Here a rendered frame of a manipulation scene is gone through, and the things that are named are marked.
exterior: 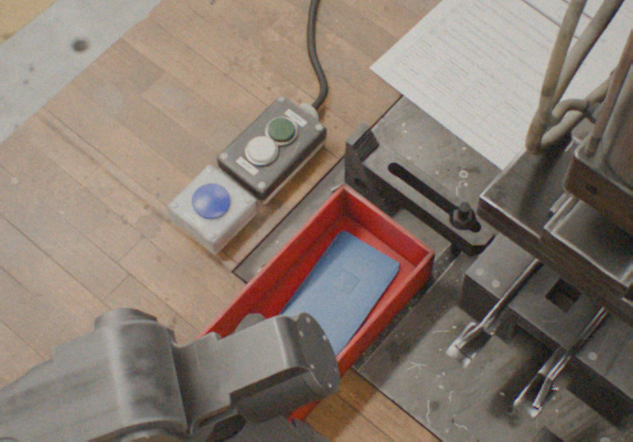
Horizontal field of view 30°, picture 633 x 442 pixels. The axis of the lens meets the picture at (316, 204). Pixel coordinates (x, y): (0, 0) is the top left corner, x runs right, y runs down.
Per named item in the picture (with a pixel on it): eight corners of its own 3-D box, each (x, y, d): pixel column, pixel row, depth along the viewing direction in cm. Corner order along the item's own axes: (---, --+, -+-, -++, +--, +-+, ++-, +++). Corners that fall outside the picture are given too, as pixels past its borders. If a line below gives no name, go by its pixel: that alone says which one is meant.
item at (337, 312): (259, 346, 119) (258, 335, 116) (343, 231, 124) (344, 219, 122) (317, 383, 117) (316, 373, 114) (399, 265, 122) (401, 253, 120)
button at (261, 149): (243, 158, 127) (242, 149, 125) (261, 140, 128) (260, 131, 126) (263, 173, 126) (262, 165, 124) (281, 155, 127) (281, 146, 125)
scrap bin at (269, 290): (181, 380, 118) (173, 359, 112) (343, 208, 126) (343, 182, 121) (271, 457, 114) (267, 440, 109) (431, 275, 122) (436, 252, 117)
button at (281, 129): (263, 139, 128) (262, 129, 126) (281, 121, 129) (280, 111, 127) (283, 154, 127) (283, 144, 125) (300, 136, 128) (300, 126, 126)
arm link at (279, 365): (319, 298, 82) (234, 251, 71) (351, 415, 78) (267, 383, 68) (180, 358, 85) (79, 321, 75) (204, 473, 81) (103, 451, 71)
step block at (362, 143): (344, 182, 127) (345, 140, 119) (361, 163, 128) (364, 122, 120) (390, 217, 125) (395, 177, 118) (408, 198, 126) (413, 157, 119)
